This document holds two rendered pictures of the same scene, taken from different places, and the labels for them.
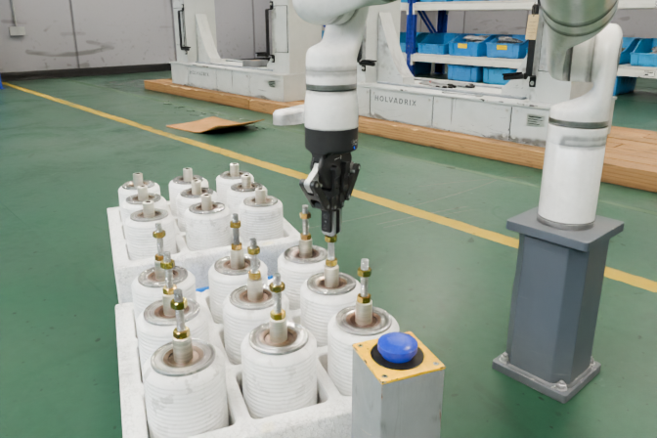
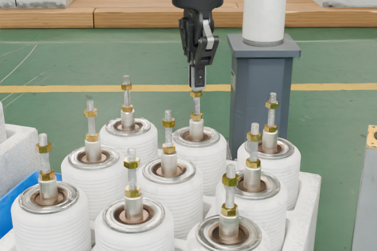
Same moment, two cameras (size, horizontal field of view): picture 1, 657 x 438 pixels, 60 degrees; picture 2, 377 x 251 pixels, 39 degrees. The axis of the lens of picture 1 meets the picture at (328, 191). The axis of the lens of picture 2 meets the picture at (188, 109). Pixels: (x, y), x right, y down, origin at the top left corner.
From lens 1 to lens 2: 0.66 m
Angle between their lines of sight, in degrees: 47
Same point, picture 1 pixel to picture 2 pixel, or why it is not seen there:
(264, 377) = (274, 218)
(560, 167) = not seen: outside the picture
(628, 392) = (305, 151)
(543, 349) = not seen: hidden behind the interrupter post
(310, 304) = (201, 159)
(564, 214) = (274, 35)
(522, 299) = (250, 110)
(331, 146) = not seen: outside the picture
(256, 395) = not seen: hidden behind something
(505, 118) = not seen: outside the picture
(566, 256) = (283, 65)
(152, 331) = (151, 238)
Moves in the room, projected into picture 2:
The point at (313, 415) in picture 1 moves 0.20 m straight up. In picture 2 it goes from (301, 231) to (315, 95)
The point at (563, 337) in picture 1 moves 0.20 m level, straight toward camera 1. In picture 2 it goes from (283, 126) to (339, 164)
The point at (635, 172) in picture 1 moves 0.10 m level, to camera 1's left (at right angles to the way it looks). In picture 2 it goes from (138, 14) to (123, 18)
